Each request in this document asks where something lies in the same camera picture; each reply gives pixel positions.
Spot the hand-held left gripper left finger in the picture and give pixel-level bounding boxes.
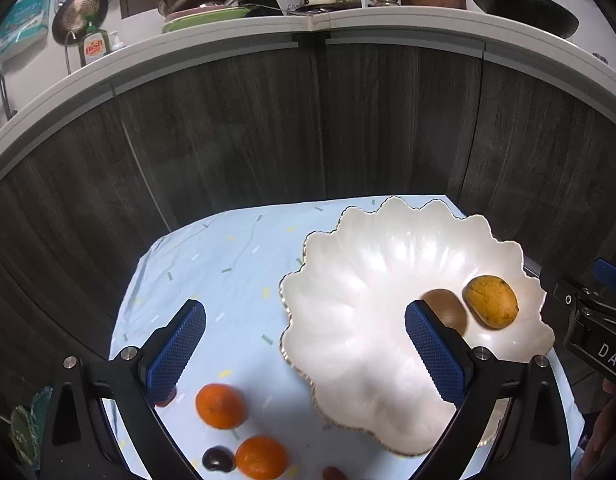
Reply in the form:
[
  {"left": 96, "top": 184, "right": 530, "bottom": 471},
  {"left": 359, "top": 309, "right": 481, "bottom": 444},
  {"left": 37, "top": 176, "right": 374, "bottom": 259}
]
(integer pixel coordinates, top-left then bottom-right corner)
[{"left": 38, "top": 299, "right": 207, "bottom": 480}]

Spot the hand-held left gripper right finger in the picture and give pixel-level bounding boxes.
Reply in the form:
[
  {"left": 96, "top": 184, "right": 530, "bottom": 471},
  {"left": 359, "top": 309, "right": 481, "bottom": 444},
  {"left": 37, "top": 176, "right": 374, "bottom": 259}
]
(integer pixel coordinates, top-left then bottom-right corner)
[{"left": 404, "top": 299, "right": 574, "bottom": 480}]

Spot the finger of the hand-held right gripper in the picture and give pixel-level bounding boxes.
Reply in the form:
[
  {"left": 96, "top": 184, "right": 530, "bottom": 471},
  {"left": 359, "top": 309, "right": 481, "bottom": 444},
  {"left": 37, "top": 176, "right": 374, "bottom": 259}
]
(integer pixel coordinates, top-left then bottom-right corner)
[
  {"left": 592, "top": 258, "right": 616, "bottom": 306},
  {"left": 539, "top": 262, "right": 595, "bottom": 311}
]

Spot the orange mandarin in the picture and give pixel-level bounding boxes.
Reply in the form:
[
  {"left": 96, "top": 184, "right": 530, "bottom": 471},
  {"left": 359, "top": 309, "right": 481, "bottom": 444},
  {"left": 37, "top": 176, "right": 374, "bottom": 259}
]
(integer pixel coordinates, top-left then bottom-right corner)
[
  {"left": 195, "top": 383, "right": 247, "bottom": 430},
  {"left": 235, "top": 435, "right": 290, "bottom": 478}
]

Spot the white shell-shaped plate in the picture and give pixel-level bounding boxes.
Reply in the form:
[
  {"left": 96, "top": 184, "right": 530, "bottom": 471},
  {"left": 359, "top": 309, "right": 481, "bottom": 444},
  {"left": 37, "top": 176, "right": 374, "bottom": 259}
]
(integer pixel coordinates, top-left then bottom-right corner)
[{"left": 279, "top": 196, "right": 556, "bottom": 457}]

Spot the dark purple plum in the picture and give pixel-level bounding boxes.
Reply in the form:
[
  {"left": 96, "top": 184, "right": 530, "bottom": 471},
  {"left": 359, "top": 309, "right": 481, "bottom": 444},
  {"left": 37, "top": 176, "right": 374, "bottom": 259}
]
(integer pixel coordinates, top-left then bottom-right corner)
[{"left": 202, "top": 446, "right": 236, "bottom": 473}]

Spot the person's right hand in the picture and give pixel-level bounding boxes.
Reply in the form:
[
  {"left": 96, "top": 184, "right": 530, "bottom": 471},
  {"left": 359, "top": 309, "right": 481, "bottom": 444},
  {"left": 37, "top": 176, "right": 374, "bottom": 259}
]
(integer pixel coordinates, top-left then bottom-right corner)
[{"left": 585, "top": 377, "right": 616, "bottom": 480}]

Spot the brown kiwi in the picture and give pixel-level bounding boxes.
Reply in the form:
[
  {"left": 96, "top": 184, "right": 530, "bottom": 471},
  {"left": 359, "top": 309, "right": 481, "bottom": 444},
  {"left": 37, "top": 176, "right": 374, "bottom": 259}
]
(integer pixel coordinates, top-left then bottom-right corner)
[{"left": 420, "top": 288, "right": 469, "bottom": 337}]

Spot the yellow mango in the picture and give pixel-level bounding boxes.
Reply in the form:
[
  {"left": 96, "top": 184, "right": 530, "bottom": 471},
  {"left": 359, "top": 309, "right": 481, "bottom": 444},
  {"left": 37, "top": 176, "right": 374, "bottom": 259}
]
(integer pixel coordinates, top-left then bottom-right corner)
[{"left": 462, "top": 275, "right": 519, "bottom": 330}]

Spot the light blue printed tablecloth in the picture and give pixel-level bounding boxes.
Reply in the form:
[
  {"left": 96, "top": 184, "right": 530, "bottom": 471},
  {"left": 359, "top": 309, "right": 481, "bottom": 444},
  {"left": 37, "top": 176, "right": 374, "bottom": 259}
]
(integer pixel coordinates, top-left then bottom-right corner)
[{"left": 108, "top": 193, "right": 586, "bottom": 480}]

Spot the green crumpled bag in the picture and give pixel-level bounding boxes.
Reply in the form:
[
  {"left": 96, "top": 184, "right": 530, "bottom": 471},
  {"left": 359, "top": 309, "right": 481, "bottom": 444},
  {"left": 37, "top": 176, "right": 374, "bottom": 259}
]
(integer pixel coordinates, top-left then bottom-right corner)
[{"left": 9, "top": 386, "right": 54, "bottom": 466}]

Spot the green dish soap bottle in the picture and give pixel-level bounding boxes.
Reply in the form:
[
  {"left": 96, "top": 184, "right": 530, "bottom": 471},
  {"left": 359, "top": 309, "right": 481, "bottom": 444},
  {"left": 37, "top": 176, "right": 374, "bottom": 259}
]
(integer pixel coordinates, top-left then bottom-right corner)
[{"left": 78, "top": 22, "right": 111, "bottom": 67}]

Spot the green plate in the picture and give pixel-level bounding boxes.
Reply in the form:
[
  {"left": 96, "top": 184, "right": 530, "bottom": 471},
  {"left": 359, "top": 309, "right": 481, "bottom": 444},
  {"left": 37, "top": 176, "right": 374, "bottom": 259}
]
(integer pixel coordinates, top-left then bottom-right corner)
[{"left": 162, "top": 6, "right": 252, "bottom": 34}]

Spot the pink plate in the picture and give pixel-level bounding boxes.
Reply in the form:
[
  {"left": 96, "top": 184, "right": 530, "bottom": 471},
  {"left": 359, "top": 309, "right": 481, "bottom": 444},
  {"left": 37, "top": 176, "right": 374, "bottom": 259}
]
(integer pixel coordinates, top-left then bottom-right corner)
[{"left": 165, "top": 4, "right": 239, "bottom": 18}]

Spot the hanging frying pan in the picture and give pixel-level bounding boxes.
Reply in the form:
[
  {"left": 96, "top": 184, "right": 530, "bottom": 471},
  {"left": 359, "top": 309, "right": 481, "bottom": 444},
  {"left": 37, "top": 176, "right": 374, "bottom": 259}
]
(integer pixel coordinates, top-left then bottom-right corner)
[{"left": 51, "top": 0, "right": 109, "bottom": 76}]

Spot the blue printed packet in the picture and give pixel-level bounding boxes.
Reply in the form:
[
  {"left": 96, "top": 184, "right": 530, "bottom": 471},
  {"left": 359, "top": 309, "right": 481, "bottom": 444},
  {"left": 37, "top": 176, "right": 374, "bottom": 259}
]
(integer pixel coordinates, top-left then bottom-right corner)
[{"left": 0, "top": 0, "right": 54, "bottom": 58}]

